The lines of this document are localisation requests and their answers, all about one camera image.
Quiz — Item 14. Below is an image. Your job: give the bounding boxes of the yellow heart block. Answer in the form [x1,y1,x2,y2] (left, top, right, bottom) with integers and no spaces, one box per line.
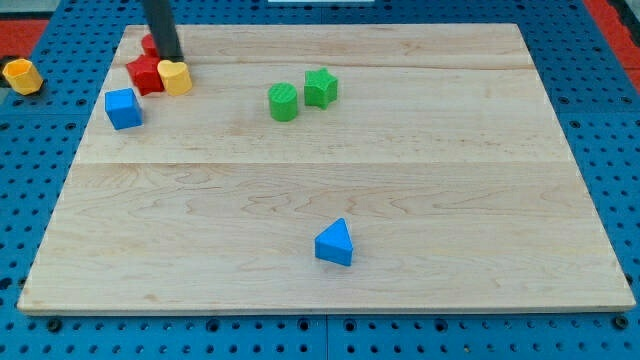
[157,60,192,96]

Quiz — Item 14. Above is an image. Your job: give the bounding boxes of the green cylinder block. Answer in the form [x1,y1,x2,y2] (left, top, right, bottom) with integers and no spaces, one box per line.
[268,82,298,122]

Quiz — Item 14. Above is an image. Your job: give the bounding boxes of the yellow hexagon block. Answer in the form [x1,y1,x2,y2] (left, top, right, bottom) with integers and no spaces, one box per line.
[2,59,44,95]

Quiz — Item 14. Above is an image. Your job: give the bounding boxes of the red star block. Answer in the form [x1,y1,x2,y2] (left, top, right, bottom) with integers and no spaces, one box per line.
[126,55,164,96]

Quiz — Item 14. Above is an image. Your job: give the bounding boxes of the blue cube block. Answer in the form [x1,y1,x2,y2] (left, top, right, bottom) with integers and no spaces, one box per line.
[105,88,143,130]

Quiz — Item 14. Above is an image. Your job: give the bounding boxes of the green star block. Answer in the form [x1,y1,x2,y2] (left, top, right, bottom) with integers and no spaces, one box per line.
[304,68,338,110]

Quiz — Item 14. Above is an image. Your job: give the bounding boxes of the light wooden board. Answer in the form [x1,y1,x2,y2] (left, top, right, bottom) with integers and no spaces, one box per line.
[18,23,636,316]

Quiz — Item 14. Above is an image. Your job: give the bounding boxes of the blue triangle block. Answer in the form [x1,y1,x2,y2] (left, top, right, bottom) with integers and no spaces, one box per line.
[314,218,353,266]

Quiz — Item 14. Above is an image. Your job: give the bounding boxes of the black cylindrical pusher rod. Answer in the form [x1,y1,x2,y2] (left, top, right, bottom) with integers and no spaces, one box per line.
[141,0,184,62]

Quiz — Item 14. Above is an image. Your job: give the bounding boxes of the red round block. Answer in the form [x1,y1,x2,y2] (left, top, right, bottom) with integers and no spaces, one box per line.
[141,34,159,58]

